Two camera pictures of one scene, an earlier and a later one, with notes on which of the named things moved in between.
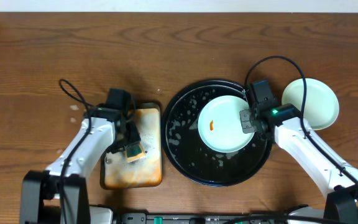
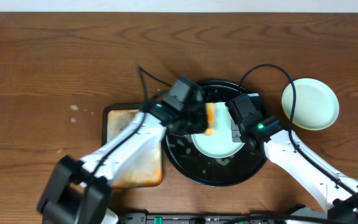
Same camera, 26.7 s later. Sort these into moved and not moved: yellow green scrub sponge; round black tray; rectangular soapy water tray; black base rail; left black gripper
Moved: left black gripper; yellow green scrub sponge
Not moved: rectangular soapy water tray; black base rail; round black tray
